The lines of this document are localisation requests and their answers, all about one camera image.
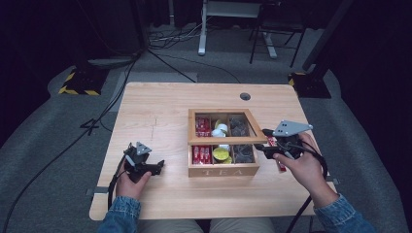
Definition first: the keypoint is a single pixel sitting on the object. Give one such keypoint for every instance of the person's right hand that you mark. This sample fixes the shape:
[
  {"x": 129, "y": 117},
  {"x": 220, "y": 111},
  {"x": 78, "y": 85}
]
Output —
[{"x": 307, "y": 174}]

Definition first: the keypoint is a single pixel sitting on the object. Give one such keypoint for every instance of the grey table grommet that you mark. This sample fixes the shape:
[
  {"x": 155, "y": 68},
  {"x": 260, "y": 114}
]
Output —
[{"x": 245, "y": 96}]

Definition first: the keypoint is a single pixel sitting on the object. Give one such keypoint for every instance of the grey metal table bracket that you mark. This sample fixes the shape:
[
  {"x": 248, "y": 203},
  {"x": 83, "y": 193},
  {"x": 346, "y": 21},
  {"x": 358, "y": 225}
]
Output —
[
  {"x": 333, "y": 181},
  {"x": 97, "y": 191}
]

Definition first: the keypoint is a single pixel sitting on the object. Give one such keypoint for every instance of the black yellow striped stand base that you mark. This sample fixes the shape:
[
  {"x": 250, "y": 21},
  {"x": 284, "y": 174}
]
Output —
[
  {"x": 82, "y": 82},
  {"x": 311, "y": 85}
]

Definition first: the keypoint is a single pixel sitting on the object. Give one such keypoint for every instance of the bunch of red tea packets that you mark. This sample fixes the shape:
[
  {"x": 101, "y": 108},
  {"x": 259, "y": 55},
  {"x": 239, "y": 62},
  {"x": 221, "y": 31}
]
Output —
[{"x": 201, "y": 154}]

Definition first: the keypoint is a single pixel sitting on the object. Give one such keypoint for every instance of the white desk frame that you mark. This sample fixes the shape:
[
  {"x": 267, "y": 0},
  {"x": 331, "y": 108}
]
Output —
[{"x": 202, "y": 32}]

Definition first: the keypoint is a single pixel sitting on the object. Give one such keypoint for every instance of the person's leg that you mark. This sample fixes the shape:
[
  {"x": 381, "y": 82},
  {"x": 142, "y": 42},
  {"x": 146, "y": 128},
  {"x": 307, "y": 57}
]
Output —
[
  {"x": 168, "y": 227},
  {"x": 243, "y": 226}
]

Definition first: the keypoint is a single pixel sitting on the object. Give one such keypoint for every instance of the pile of dark capsules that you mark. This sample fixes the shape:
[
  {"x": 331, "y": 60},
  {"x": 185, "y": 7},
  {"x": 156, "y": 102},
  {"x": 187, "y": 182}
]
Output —
[{"x": 243, "y": 153}]

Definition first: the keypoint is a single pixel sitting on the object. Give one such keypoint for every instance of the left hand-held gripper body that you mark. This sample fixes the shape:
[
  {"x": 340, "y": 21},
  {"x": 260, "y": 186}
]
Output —
[{"x": 137, "y": 160}]

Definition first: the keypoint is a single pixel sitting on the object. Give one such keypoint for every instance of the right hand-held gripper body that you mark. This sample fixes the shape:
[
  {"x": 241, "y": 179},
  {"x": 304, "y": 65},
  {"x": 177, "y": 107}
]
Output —
[{"x": 288, "y": 142}]

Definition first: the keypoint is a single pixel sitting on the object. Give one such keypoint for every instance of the white capsule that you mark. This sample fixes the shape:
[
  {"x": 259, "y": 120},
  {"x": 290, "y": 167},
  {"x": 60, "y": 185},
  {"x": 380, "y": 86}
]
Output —
[
  {"x": 223, "y": 126},
  {"x": 217, "y": 132},
  {"x": 224, "y": 148}
]

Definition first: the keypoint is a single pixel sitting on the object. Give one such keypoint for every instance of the black chair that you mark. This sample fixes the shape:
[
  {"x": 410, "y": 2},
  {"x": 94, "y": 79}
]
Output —
[{"x": 278, "y": 22}]

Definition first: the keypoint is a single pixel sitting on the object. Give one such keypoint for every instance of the black slanted pole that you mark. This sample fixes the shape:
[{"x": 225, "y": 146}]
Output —
[{"x": 327, "y": 32}]

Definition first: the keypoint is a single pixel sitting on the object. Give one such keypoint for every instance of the single red tea sachet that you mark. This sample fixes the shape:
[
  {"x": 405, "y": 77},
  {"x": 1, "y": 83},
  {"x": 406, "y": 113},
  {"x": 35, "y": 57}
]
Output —
[{"x": 271, "y": 141}]

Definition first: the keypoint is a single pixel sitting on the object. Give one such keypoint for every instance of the person's left hand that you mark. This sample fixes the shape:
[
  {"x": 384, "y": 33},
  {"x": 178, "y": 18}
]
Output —
[{"x": 129, "y": 187}]

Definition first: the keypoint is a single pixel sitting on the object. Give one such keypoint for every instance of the wooden tea box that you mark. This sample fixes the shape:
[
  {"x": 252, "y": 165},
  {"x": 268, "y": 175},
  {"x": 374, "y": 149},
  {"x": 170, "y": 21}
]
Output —
[{"x": 223, "y": 171}]

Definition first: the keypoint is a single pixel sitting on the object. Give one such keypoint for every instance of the person's left leg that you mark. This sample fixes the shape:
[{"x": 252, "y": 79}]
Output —
[{"x": 168, "y": 227}]

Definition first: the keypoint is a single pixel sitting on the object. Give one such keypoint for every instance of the yellow-green capsule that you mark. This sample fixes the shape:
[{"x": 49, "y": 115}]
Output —
[
  {"x": 220, "y": 154},
  {"x": 216, "y": 123},
  {"x": 229, "y": 160}
]

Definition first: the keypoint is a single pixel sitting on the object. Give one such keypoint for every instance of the person's right leg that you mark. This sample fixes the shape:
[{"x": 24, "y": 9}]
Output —
[{"x": 243, "y": 226}]

